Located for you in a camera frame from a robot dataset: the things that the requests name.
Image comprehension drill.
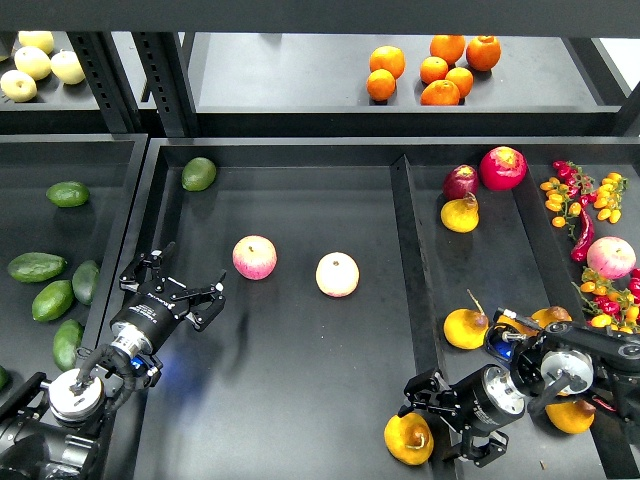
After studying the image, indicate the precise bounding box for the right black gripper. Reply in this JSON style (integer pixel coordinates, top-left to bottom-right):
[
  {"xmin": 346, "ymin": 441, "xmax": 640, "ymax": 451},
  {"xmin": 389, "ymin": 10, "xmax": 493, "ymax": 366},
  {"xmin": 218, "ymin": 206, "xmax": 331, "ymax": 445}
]
[{"xmin": 398, "ymin": 365, "xmax": 525, "ymax": 468}]

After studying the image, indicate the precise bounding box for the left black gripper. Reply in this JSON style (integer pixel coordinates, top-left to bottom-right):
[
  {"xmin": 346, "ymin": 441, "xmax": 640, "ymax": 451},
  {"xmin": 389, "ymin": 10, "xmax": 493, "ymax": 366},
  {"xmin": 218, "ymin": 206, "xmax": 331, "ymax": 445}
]
[{"xmin": 110, "ymin": 241, "xmax": 226, "ymax": 358}]

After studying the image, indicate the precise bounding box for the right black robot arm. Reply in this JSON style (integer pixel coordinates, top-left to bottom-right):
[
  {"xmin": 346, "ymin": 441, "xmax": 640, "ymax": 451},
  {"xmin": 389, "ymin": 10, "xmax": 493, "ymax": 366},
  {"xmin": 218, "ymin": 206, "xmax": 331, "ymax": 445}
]
[{"xmin": 398, "ymin": 308, "xmax": 639, "ymax": 467}]

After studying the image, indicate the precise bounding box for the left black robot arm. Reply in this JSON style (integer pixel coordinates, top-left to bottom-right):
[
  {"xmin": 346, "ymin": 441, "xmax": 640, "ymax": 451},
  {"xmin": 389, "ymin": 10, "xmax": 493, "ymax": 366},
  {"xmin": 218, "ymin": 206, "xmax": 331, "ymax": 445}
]
[{"xmin": 1, "ymin": 245, "xmax": 225, "ymax": 479}]

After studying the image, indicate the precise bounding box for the dark green avocado upright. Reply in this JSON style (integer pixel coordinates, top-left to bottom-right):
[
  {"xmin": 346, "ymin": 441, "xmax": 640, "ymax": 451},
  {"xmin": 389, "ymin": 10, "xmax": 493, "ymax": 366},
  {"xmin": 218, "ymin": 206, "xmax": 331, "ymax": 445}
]
[{"xmin": 71, "ymin": 260, "xmax": 100, "ymax": 306}]

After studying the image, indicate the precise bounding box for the yellow pear right tray left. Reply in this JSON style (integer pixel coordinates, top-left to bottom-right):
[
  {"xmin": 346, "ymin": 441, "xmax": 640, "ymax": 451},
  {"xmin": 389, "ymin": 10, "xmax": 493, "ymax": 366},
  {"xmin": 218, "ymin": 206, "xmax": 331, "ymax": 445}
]
[{"xmin": 443, "ymin": 290, "xmax": 489, "ymax": 350}]

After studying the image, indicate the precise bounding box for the yellow pear tray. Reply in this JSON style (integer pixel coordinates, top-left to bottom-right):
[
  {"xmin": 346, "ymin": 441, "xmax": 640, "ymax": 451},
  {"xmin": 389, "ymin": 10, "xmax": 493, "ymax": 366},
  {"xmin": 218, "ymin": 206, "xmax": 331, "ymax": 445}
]
[
  {"xmin": 443, "ymin": 290, "xmax": 489, "ymax": 350},
  {"xmin": 497, "ymin": 306, "xmax": 572, "ymax": 336},
  {"xmin": 545, "ymin": 400, "xmax": 596, "ymax": 435}
]

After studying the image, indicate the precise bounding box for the yellow pear right tray bottom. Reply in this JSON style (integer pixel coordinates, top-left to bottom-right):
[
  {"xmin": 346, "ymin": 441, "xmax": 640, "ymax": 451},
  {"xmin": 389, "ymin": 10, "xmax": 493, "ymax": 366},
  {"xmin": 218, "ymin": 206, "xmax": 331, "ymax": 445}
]
[{"xmin": 545, "ymin": 400, "xmax": 596, "ymax": 435}]

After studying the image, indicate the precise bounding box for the green avocado at tray corner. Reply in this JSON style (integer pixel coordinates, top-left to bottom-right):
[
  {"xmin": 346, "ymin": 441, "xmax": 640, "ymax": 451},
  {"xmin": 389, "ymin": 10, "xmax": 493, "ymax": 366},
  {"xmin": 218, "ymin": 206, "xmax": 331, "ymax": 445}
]
[{"xmin": 181, "ymin": 157, "xmax": 217, "ymax": 192}]

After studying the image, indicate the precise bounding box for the yellow pear right tray middle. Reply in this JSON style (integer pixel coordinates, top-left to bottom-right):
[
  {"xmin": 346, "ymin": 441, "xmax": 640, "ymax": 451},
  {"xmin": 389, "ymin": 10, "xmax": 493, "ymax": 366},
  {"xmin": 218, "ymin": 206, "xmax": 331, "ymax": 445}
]
[{"xmin": 497, "ymin": 306, "xmax": 572, "ymax": 336}]

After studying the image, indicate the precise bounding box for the dark green avocado left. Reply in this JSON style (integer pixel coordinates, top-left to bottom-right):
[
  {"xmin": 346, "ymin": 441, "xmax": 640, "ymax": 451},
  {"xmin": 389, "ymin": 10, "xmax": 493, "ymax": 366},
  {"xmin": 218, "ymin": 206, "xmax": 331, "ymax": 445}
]
[{"xmin": 7, "ymin": 252, "xmax": 67, "ymax": 283}]

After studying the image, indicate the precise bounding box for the pale yellow pear right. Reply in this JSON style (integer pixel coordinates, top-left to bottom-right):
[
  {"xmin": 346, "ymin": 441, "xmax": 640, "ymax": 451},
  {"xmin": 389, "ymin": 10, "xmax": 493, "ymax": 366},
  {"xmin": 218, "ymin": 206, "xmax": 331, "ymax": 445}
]
[{"xmin": 51, "ymin": 50, "xmax": 85, "ymax": 85}]

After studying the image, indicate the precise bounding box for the pale yellow pear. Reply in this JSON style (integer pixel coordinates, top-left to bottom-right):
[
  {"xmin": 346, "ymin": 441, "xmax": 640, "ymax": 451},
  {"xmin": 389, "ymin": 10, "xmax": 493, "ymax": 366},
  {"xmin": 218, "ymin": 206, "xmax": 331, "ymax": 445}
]
[
  {"xmin": 18, "ymin": 30, "xmax": 55, "ymax": 55},
  {"xmin": 1, "ymin": 70, "xmax": 37, "ymax": 103},
  {"xmin": 51, "ymin": 50, "xmax": 85, "ymax": 85},
  {"xmin": 14, "ymin": 46, "xmax": 52, "ymax": 81}
]

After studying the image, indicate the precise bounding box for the pale yellow pear front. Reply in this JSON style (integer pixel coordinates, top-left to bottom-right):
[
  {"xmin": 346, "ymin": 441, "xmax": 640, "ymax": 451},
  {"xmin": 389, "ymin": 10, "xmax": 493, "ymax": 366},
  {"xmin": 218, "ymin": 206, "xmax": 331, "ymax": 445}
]
[{"xmin": 1, "ymin": 70, "xmax": 37, "ymax": 103}]

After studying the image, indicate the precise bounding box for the pale yellow pear middle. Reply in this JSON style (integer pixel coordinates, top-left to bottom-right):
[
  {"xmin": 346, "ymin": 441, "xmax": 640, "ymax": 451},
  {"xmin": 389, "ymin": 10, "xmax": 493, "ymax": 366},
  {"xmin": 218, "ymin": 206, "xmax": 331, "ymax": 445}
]
[{"xmin": 14, "ymin": 46, "xmax": 52, "ymax": 81}]

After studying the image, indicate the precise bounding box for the pale yellow pear back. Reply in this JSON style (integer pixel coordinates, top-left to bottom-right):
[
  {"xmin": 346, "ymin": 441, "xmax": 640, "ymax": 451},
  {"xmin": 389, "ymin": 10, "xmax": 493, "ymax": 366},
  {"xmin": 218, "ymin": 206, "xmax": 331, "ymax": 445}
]
[{"xmin": 18, "ymin": 30, "xmax": 55, "ymax": 55}]

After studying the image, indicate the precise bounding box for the pink apple left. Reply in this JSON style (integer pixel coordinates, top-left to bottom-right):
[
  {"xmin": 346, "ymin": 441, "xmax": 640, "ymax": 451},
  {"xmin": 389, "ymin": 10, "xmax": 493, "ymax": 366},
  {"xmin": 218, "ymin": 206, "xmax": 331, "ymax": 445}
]
[{"xmin": 232, "ymin": 235, "xmax": 277, "ymax": 280}]

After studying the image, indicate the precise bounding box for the black left tray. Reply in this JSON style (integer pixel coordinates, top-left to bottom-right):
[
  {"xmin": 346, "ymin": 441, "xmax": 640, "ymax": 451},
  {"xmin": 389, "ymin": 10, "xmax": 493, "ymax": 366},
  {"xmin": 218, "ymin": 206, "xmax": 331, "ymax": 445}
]
[{"xmin": 1, "ymin": 134, "xmax": 147, "ymax": 401}]

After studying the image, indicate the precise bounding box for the black tray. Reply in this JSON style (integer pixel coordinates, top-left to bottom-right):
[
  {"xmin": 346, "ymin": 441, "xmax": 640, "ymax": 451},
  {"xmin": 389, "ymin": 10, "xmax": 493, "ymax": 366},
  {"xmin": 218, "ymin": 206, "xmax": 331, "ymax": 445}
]
[
  {"xmin": 105, "ymin": 137, "xmax": 639, "ymax": 479},
  {"xmin": 1, "ymin": 134, "xmax": 147, "ymax": 401}
]

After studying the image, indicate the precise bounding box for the pale pink apple centre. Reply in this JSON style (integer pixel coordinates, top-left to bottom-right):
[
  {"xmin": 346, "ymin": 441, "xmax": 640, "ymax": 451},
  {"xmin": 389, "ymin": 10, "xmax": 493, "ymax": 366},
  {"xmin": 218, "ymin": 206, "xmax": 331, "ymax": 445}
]
[{"xmin": 315, "ymin": 252, "xmax": 360, "ymax": 298}]

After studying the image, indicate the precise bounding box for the black centre tray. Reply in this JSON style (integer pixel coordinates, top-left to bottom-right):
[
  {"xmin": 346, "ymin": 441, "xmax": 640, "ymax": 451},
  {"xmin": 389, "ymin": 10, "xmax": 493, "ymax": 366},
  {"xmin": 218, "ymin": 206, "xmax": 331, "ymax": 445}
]
[{"xmin": 105, "ymin": 137, "xmax": 639, "ymax": 479}]

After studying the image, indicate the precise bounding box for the mixed cherry tomato bunch lower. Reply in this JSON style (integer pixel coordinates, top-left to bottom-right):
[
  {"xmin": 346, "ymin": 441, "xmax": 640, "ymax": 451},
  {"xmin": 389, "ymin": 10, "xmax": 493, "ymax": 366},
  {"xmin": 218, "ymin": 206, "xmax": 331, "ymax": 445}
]
[{"xmin": 573, "ymin": 267, "xmax": 639, "ymax": 335}]

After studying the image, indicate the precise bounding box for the red chili pepper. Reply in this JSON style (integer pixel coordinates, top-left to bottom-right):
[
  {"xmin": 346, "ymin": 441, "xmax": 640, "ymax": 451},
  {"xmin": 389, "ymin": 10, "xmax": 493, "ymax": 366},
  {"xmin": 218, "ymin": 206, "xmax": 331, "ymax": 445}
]
[{"xmin": 570, "ymin": 210, "xmax": 594, "ymax": 262}]

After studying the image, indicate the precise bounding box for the pink apple right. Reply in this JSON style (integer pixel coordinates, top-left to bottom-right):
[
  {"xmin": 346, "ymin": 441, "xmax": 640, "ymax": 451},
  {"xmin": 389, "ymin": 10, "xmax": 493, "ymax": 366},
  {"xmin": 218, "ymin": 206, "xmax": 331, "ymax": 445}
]
[{"xmin": 586, "ymin": 236, "xmax": 636, "ymax": 280}]

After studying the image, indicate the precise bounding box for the dark red apple small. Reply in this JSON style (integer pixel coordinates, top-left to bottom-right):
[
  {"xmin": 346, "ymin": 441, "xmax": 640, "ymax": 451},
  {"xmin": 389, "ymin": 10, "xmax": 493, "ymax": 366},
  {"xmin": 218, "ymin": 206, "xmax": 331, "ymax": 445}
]
[{"xmin": 442, "ymin": 164, "xmax": 479, "ymax": 201}]

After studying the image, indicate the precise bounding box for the orange cherry tomato bunch left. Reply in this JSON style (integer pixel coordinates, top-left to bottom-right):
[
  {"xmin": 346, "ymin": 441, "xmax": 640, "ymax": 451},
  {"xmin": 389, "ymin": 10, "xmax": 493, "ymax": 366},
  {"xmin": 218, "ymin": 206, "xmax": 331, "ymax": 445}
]
[{"xmin": 539, "ymin": 177, "xmax": 582, "ymax": 228}]

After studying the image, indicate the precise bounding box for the red apple large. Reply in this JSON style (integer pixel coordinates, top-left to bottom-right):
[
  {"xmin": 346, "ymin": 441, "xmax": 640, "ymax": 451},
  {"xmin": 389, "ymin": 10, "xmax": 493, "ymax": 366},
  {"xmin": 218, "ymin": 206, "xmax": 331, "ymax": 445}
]
[{"xmin": 479, "ymin": 146, "xmax": 528, "ymax": 191}]

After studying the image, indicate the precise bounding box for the red cherry tomato bunch top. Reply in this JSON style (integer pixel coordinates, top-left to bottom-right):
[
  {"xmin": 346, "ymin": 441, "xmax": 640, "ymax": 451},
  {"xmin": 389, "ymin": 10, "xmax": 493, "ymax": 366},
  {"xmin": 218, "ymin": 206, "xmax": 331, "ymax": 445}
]
[{"xmin": 552, "ymin": 160, "xmax": 594, "ymax": 198}]

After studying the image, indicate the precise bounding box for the yellow cherry tomato bunch right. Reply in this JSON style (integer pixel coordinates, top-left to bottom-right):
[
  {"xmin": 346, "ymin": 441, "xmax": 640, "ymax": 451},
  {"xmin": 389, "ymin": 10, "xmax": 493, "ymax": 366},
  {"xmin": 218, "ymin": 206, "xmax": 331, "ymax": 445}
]
[{"xmin": 594, "ymin": 172, "xmax": 628, "ymax": 224}]

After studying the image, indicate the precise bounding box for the orange left bottom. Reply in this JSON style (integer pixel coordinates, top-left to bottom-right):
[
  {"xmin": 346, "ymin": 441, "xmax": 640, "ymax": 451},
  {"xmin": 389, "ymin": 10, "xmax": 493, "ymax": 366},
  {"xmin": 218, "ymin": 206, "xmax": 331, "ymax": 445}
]
[{"xmin": 366, "ymin": 69, "xmax": 396, "ymax": 102}]

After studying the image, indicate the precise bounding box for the orange left top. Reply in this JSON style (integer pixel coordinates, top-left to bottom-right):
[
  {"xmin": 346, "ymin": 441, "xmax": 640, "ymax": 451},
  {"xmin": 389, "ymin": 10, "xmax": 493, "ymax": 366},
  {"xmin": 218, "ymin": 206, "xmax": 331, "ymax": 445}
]
[{"xmin": 369, "ymin": 45, "xmax": 406, "ymax": 79}]

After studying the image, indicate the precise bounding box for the black perforated shelf post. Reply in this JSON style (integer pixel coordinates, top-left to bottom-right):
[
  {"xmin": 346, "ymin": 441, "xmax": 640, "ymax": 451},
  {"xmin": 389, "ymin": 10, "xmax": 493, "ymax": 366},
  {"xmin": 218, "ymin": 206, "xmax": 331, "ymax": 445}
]
[{"xmin": 132, "ymin": 32, "xmax": 200, "ymax": 138}]

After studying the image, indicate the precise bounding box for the black perforated post left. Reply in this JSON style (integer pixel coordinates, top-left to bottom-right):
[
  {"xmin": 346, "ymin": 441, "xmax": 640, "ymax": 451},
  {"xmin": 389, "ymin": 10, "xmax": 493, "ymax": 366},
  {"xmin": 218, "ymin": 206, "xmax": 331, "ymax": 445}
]
[{"xmin": 67, "ymin": 31, "xmax": 143, "ymax": 134}]

